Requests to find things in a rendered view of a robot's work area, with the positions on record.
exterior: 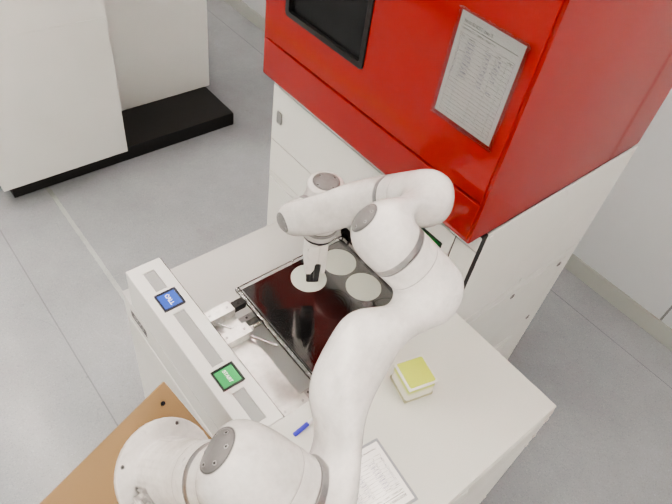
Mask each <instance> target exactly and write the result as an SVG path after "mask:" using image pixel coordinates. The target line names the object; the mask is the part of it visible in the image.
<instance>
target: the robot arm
mask: <svg viewBox="0 0 672 504"><path fill-rule="evenodd" d="M454 198H455V193H454V187H453V184H452V182H451V180H450V179H449V178H448V177H447V176H446V175H445V174H444V173H442V172H440V171H437V170H434V169H417V170H411V171H405V172H399V173H393V174H387V175H382V176H376V177H371V178H366V179H361V180H357V181H353V182H350V183H347V184H344V181H343V180H342V178H341V177H340V176H338V175H337V174H335V173H332V172H328V171H320V172H316V173H314V174H312V175H311V176H310V177H309V178H308V180H307V187H306V191H305V192H304V194H303V195H301V196H300V197H298V198H295V199H293V200H291V201H288V202H286V203H284V204H283V205H282V206H281V207H280V208H279V209H278V211H277V216H276V218H277V223H278V225H279V227H280V228H281V229H282V230H283V231H284V232H285V233H287V234H289V235H292V236H304V243H303V260H304V270H305V273H306V282H318V280H319V273H320V270H321V273H322V274H323V273H324V272H325V268H326V262H327V254H328V246H329V243H330V242H331V241H332V240H333V239H334V238H335V237H336V233H337V230H340V229H343V228H346V227H349V226H351V232H350V235H351V242H352V245H353V247H354V249H355V251H356V253H357V254H358V256H359V257H360V258H361V259H362V260H363V261H364V262H365V263H366V264H367V265H368V266H369V267H370V268H371V269H372V270H373V271H374V272H375V273H376V274H377V275H379V276H380V277H381V278H382V279H383V280H384V281H385V282H386V283H387V284H388V285H389V286H390V287H392V290H393V297H392V299H391V301H390V302H389V303H388V304H387V305H385V306H380V307H371V308H363V309H359V310H356V311H353V312H351V313H349V314H348V315H346V316H345V317H344V318H343V319H342V320H341V321H340V322H339V324H338V325H337V326H336V328H335V330H334V331H333V333H332V335H331V336H330V338H329V340H328V341H327V343H326V345H325V347H324V348H323V350H322V352H321V354H320V356H319V358H318V360H317V362H316V364H315V367H314V370H313V372H312V376H311V380H310V385H309V403H310V408H311V413H312V417H313V424H314V437H313V443H312V446H311V450H310V452H309V453H308V452H307V451H306V450H304V449H303V448H301V447H300V446H298V445H297V444H295V443H294V442H292V441H291V440H289V439H288V438H286V437H285V436H283V435H282V434H280V433H279V432H277V431H275V430H274V429H272V428H270V427H268V426H266V425H264V424H262V423H259V422H256V421H253V420H248V419H235V420H232V421H229V422H227V423H226V424H224V425H223V426H222V427H220V428H219V429H218V431H217V432H216V433H215V434H214V436H213V437H212V439H208V437H207V436H206V435H205V433H204V432H203V431H202V430H201V429H200V428H199V427H198V426H197V425H196V424H194V423H192V422H191V421H189V420H186V419H183V418H178V417H163V418H159V419H155V420H153V421H150V422H148V423H146V424H145V425H143V426H141V427H140V428H139V429H137V430H136V431H135V432H134V433H133V434H132V435H131V436H130V438H129V439H128V440H127V441H126V443H125V444H124V446H123V448H122V449H121V451H120V453H119V456H118V459H117V461H116V466H115V470H114V489H115V494H116V498H117V501H118V503H119V504H357V500H358V493H359V484H360V473H361V458H362V445H363V436H364V427H365V423H366V418H367V415H368V411H369V408H370V406H371V403H372V401H373V398H374V396H375V394H376V392H377V390H378V389H379V387H380V385H381V383H382V381H383V379H384V377H385V376H386V374H387V372H388V370H389V368H390V366H391V364H392V363H393V361H394V359H395V357H396V356H397V354H398V353H399V351H400V350H401V349H402V347H403V346H404V345H405V344H406V343H407V342H408V341H409V340H411V339H412V338H413V337H415V336H417V335H418V334H420V333H422V332H425V331H427V330H429V329H432V328H434V327H437V326H439V325H441V324H443V323H445V322H447V321H448V320H449V319H450V318H451V317H452V316H453V315H454V314H455V313H456V312H457V310H458V309H459V307H460V305H461V302H462V300H463V296H464V281H463V277H462V275H461V273H460V271H459V269H458V268H457V267H456V265H455V264H454V263H453V262H452V260H451V259H450V258H449V257H448V256H447V255H446V254H445V253H444V252H443V251H442V249H441V248H440V247H439V246H438V245H437V244H436V243H435V242H434V241H433V240H432V239H431V238H430V237H429V236H428V235H427V234H426V233H425V232H424V231H423V230H422V229H421V228H429V227H432V226H435V225H438V224H440V223H442V222H443V221H445V220H446V219H447V218H448V216H449V215H450V213H451V211H452V208H453V205H454Z"/></svg>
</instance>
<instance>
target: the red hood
mask: <svg viewBox="0 0 672 504"><path fill-rule="evenodd" d="M263 72H264V73H265V74H266V75H267V76H268V77H270V78H271V79H272V80H273V81H274V82H276V83H277V84H278V85H279V86H280V87H282V88H283V89H284V90H285V91H286V92H287V93H289V94H290V95H291V96H292V97H293V98H295V99H296V100H297V101H298V102H299V103H301V104H302V105H303V106H304V107H305V108H306V109H308V110H309V111H310V112H311V113H312V114H314V115H315V116H316V117H317V118H318V119H320V120H321V121H322V122H323V123H324V124H326V125H327V126H328V127H329V128H330V129H331V130H333V131H334V132H335V133H336V134H337V135H339V136H340V137H341V138H342V139H343V140H345V141H346V142H347V143H348V144H349V145H351V146H352V147H353V148H354V149H355V150H356V151H358V152H359V153H360V154H361V155H362V156H364V157H365V158H366V159H367V160H368V161H370V162H371V163H372V164H373V165H374V166H375V167H377V168H378V169H379V170H380V171H381V172H383V173H384V174H385V175H387V174H393V173H399V172H405V171H411V170H417V169H434V170H437V171H440V172H442V173H444V174H445V175H446V176H447V177H448V178H449V179H450V180H451V182H452V184H453V187H454V193H455V198H454V205H453V208H452V211H451V213H450V215H449V216H448V218H447V219H446V220H445V221H443V222H442V223H443V224H444V225H446V226H447V227H448V228H449V229H450V230H452V231H453V232H454V233H455V234H456V235H458V236H459V237H460V238H461V239H462V240H464V241H465V242H466V243H467V244H469V243H471V242H472V241H474V240H476V239H477V238H479V237H481V236H482V235H484V234H486V233H488V232H489V231H491V230H493V229H494V228H496V227H498V226H499V225H501V224H503V223H504V222H506V221H508V220H510V219H511V218H513V217H515V216H516V215H518V214H520V213H521V212H523V211H525V210H526V209H528V208H530V207H531V206H533V205H535V204H537V203H538V202H540V201H542V200H543V199H545V198H547V197H548V196H550V195H552V194H553V193H555V192H557V191H559V190H560V189H562V188H564V187H565V186H567V185H569V184H570V183H572V182H574V181H575V180H577V179H579V178H580V177H582V176H584V175H586V174H587V173H589V172H591V171H592V170H594V169H596V168H597V167H599V166H601V165H602V164H604V163H606V162H608V161H609V160H611V159H613V158H614V157H616V156H618V155H619V154H621V153H623V152H624V151H626V150H628V149H629V148H631V147H633V146H635V145H636V144H638V143H639V141H640V140H641V138H642V136H643V135H644V133H645V131H646V130H647V128H648V127H649V125H650V123H651V122H652V120H653V118H654V117H655V115H656V113H657V112H658V110H659V108H660V107H661V105H662V104H663V102H664V100H665V99H666V97H667V95H668V94H669V92H670V90H671V89H672V0H266V11H265V36H264V60H263Z"/></svg>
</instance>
